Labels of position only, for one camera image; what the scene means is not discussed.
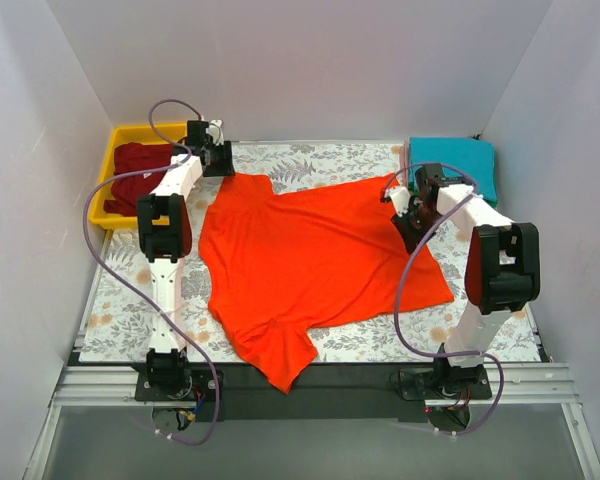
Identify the dark red t shirt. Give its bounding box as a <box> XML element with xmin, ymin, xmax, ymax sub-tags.
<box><xmin>102</xmin><ymin>142</ymin><xmax>181</xmax><ymax>217</ymax></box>

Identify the folded teal t shirt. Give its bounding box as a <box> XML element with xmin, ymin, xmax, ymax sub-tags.
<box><xmin>409</xmin><ymin>137</ymin><xmax>498</xmax><ymax>201</ymax></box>

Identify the folded green t shirt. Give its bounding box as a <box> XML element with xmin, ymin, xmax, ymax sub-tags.
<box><xmin>481</xmin><ymin>197</ymin><xmax>498</xmax><ymax>208</ymax></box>

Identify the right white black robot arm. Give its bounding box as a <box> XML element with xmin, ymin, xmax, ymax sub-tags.
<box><xmin>381</xmin><ymin>163</ymin><xmax>541</xmax><ymax>405</ymax></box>

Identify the aluminium frame rail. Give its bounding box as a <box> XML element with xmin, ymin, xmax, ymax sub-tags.
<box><xmin>25</xmin><ymin>363</ymin><xmax>600</xmax><ymax>479</ymax></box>

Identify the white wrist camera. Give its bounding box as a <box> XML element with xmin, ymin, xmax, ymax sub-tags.
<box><xmin>205</xmin><ymin>120</ymin><xmax>225</xmax><ymax>146</ymax></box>
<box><xmin>381</xmin><ymin>186</ymin><xmax>411</xmax><ymax>217</ymax></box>

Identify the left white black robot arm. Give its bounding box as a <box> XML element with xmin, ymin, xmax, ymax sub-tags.
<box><xmin>136</xmin><ymin>120</ymin><xmax>235</xmax><ymax>400</ymax></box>

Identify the folded pink t shirt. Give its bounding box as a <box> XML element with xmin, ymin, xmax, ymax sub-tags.
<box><xmin>400</xmin><ymin>139</ymin><xmax>412</xmax><ymax>186</ymax></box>

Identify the orange t shirt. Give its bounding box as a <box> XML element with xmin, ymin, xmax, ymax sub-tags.
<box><xmin>198</xmin><ymin>174</ymin><xmax>454</xmax><ymax>392</ymax></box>

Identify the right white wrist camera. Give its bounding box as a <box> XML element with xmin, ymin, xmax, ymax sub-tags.
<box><xmin>381</xmin><ymin>186</ymin><xmax>411</xmax><ymax>217</ymax></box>

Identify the yellow plastic bin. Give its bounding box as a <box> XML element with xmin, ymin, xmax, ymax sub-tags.
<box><xmin>88</xmin><ymin>122</ymin><xmax>186</xmax><ymax>230</ymax></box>

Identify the floral patterned table mat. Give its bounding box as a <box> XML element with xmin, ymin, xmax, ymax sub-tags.
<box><xmin>76</xmin><ymin>143</ymin><xmax>540</xmax><ymax>363</ymax></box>

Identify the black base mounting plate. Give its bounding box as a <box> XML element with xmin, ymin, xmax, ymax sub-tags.
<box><xmin>134</xmin><ymin>363</ymin><xmax>496</xmax><ymax>428</ymax></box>

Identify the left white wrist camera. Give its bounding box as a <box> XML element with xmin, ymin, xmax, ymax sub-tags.
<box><xmin>205</xmin><ymin>120</ymin><xmax>225</xmax><ymax>146</ymax></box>

